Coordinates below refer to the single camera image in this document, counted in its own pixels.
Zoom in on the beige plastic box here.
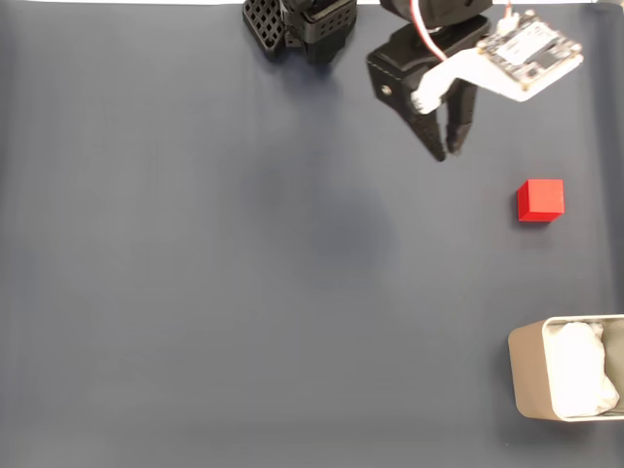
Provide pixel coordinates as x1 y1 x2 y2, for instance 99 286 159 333
507 314 624 423

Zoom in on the red cube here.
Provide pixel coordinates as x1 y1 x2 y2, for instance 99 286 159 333
516 177 566 223

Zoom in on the dark blue mat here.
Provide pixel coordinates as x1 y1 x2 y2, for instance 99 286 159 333
0 3 624 468

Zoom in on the white crumpled cloth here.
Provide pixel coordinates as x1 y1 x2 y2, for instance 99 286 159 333
543 320 621 419

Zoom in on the white red servo cable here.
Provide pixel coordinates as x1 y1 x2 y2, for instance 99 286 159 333
409 0 449 63

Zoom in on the camera board on white mount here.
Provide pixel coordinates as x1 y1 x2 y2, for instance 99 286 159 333
410 8 585 116

